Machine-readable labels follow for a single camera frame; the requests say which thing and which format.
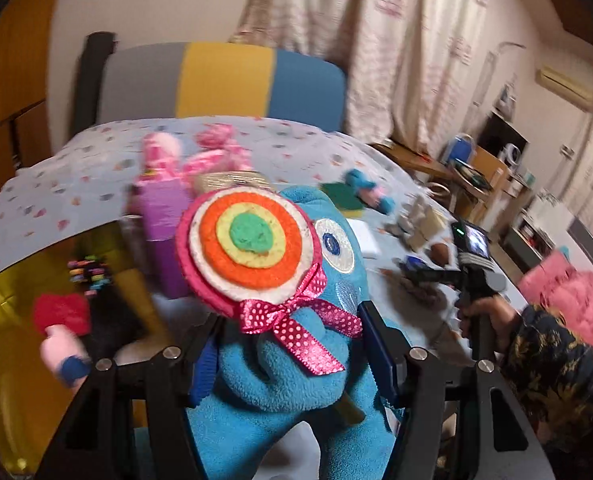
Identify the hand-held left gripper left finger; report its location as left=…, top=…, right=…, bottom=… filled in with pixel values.
left=36, top=310, right=222, bottom=480

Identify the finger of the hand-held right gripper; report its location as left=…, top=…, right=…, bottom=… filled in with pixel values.
left=399, top=255, right=457, bottom=286

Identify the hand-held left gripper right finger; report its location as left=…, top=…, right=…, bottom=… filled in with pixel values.
left=359, top=300, right=555, bottom=480

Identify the grey beige reindeer plush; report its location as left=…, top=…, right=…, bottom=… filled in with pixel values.
left=395, top=195, right=450, bottom=253

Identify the white rectangular block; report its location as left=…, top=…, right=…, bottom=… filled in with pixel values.
left=349, top=220, right=381, bottom=257

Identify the blue plush with lollipop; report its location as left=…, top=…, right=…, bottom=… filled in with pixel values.
left=176, top=184, right=407, bottom=480

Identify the blue elephant plush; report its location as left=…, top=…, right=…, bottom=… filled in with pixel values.
left=345, top=169, right=397, bottom=215

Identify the black-haired doll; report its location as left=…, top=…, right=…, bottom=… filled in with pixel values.
left=31, top=255, right=147, bottom=388

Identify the gold tin box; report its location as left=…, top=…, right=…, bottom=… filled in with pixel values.
left=0, top=220, right=212, bottom=478

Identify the person's right forearm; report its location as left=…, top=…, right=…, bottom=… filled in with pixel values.
left=499, top=302, right=593, bottom=456

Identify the person's right hand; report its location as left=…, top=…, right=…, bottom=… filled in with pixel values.
left=458, top=294, right=521, bottom=348

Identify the white shelf unit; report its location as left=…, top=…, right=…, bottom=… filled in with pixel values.
left=499, top=192, right=577, bottom=281

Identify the light wooden desk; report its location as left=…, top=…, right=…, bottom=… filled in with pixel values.
left=451, top=147, right=510, bottom=211

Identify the pink quilt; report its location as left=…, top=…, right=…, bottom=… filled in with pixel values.
left=518, top=250, right=593, bottom=343

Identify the blue folding chair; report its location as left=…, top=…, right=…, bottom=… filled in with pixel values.
left=447, top=133, right=477, bottom=166

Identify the wooden side table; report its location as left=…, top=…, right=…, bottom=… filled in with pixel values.
left=369, top=141, right=457, bottom=196

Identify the green yellow sponge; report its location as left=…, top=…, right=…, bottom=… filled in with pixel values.
left=321, top=181, right=367, bottom=220

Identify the black monitor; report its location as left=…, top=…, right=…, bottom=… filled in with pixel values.
left=477, top=112, right=530, bottom=158

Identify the purple box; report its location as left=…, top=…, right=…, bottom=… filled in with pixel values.
left=129, top=180, right=197, bottom=298

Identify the silver embossed tissue box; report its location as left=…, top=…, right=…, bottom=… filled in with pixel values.
left=191, top=170, right=277, bottom=196

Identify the beige air conditioner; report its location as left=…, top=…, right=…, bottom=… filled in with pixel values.
left=534, top=67, right=593, bottom=112

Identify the pink spotted plush toy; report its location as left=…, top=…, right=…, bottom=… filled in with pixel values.
left=182, top=124, right=253, bottom=192
left=141, top=131, right=183, bottom=183

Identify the patterned curtain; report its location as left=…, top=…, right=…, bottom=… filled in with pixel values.
left=229, top=0, right=522, bottom=156

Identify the grey yellow blue chair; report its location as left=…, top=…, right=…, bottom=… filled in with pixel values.
left=99, top=42, right=347, bottom=133

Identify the wooden wardrobe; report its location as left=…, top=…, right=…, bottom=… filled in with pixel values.
left=0, top=0, right=70, bottom=201

